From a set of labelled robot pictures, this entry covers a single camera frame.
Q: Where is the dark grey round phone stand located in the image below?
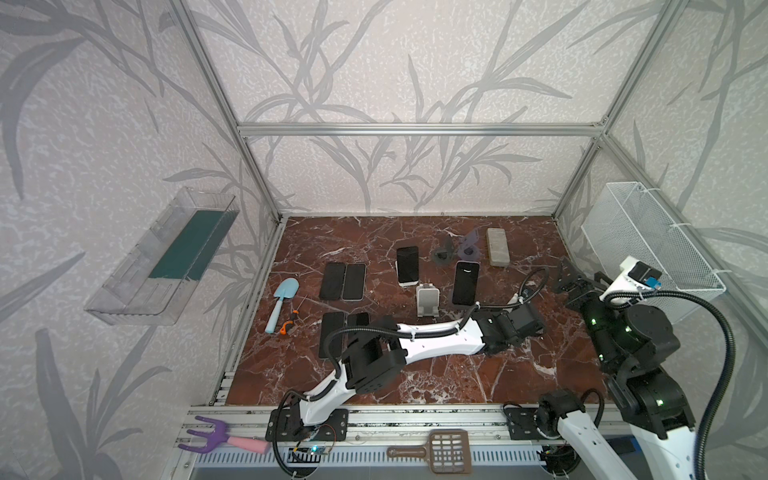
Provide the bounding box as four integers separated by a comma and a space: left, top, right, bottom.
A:
457, 230, 480, 262

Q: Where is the grey angled phone stand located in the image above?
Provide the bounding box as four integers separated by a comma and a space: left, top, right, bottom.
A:
431, 235, 456, 266

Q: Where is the white framed phone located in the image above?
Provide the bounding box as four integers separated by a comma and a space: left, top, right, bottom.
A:
341, 263, 366, 301

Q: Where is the black phone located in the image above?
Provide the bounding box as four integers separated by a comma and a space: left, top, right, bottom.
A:
346, 311, 370, 327
319, 262, 346, 301
396, 246, 420, 287
318, 311, 346, 360

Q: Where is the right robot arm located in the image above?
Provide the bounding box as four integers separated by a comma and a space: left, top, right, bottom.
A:
556, 256, 736, 479

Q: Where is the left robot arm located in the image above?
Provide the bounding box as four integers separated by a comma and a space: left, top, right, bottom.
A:
271, 301, 545, 441

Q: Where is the purple edged phone right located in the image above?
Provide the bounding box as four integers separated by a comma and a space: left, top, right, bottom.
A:
451, 261, 480, 306

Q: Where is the white phone stand centre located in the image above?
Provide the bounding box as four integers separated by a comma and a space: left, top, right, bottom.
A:
416, 284, 440, 318

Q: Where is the grey rectangular block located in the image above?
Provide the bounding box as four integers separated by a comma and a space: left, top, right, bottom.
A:
486, 228, 511, 267

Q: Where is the brown plastic spatula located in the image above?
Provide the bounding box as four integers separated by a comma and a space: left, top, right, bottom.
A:
386, 429, 472, 475

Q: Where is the light blue toy shovel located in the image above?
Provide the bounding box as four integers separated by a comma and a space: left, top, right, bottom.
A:
265, 278, 299, 334

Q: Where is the green circuit board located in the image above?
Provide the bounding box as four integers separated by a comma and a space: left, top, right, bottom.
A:
291, 445, 333, 462

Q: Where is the purple pink toy rake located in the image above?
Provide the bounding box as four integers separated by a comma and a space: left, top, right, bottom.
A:
178, 415, 271, 455

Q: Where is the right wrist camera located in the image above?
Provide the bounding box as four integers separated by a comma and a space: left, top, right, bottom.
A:
599, 256, 662, 302

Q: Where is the white wire mesh basket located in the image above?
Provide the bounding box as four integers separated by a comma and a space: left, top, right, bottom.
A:
581, 182, 726, 302

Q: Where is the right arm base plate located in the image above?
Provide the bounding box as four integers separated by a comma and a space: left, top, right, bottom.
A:
502, 404, 542, 441

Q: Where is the orange handled screwdriver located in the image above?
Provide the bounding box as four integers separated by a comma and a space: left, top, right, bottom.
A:
279, 296, 307, 336

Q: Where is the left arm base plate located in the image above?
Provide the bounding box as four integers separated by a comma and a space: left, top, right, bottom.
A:
265, 406, 349, 442

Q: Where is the clear plastic wall shelf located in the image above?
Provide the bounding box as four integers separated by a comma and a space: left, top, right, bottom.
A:
85, 187, 240, 326

